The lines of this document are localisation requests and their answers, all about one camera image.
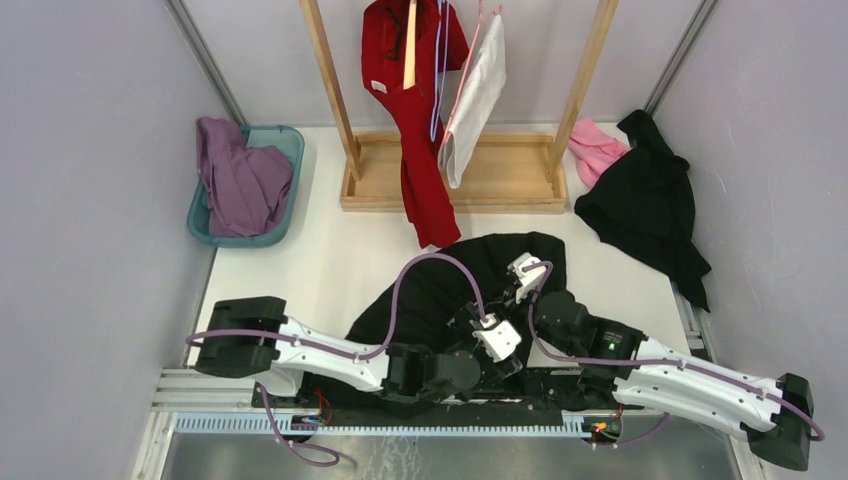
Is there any black garment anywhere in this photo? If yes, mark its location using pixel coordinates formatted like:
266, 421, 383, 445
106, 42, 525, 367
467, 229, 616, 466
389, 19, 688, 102
574, 110, 711, 311
308, 232, 567, 418

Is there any white garment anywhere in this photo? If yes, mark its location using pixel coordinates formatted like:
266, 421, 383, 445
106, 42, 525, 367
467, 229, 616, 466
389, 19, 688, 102
438, 14, 507, 189

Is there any wooden hanger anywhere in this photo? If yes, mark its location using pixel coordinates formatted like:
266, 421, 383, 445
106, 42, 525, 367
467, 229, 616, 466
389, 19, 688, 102
402, 0, 418, 90

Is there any red skirt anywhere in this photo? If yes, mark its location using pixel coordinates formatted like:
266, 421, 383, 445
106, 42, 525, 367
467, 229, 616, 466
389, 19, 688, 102
361, 1, 469, 248

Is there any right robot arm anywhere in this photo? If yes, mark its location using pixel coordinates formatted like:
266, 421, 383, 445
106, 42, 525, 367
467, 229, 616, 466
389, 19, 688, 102
528, 290, 824, 472

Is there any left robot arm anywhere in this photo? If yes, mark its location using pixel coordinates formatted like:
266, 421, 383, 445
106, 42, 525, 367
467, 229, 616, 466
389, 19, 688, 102
187, 297, 524, 407

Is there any wooden clothes rack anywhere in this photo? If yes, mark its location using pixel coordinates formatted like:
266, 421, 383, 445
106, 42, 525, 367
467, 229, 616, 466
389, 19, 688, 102
300, 1, 618, 214

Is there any pink garment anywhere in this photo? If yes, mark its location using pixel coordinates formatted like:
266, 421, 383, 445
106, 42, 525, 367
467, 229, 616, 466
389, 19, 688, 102
568, 118, 631, 189

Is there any purple garment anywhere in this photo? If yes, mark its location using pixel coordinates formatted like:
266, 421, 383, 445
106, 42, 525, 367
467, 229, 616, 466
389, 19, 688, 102
196, 117, 294, 238

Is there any teal laundry basket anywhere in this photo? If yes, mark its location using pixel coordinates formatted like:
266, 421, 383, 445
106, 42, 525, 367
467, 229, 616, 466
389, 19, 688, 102
186, 125, 305, 249

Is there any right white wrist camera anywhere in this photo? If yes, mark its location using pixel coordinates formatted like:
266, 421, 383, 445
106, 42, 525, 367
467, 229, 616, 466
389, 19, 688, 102
507, 252, 549, 304

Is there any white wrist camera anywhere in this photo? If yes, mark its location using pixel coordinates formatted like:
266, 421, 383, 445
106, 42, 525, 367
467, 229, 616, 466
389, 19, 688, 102
507, 252, 549, 304
472, 314, 522, 363

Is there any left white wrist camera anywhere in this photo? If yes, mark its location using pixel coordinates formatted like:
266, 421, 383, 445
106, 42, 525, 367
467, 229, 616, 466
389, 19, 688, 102
472, 314, 522, 363

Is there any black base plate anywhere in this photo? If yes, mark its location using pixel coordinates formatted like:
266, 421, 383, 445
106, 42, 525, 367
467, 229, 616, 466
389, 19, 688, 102
268, 367, 619, 427

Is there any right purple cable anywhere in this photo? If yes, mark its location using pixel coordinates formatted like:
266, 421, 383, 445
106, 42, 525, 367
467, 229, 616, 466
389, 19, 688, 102
519, 260, 827, 449

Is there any aluminium frame rail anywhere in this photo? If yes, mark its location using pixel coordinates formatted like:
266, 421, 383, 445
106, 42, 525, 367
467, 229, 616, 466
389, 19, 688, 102
153, 370, 607, 439

